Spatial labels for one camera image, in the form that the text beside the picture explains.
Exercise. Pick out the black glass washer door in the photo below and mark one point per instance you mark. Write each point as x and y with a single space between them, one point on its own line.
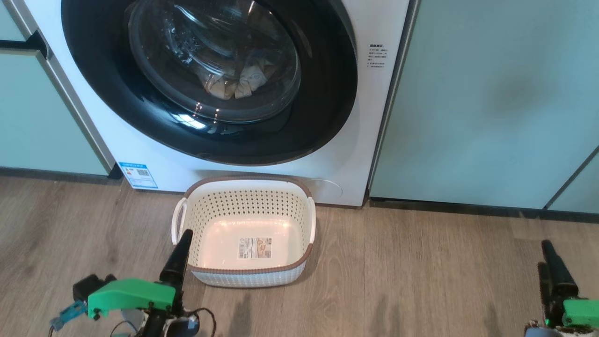
117 103

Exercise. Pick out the white front-load washing machine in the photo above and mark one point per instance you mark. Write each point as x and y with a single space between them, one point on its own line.
374 140

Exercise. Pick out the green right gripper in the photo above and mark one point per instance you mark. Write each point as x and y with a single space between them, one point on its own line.
582 312

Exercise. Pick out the printed sticker label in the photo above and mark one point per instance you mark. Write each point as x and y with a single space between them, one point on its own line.
255 248

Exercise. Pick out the cream yellow garment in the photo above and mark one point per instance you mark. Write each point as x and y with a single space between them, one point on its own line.
252 79

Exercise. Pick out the dark baseboard strip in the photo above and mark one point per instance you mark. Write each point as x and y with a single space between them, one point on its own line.
47 174
468 208

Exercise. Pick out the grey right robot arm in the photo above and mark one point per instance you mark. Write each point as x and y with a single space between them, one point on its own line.
543 332

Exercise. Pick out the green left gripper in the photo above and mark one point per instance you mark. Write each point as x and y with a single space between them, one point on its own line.
131 295

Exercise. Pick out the large pale green cabinet door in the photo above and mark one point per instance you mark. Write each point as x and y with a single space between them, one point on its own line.
468 117

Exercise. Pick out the white basket brown rim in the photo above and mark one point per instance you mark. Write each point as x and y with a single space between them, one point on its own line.
210 206

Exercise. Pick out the blue energy label sticker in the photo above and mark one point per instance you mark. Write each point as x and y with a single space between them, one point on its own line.
138 175

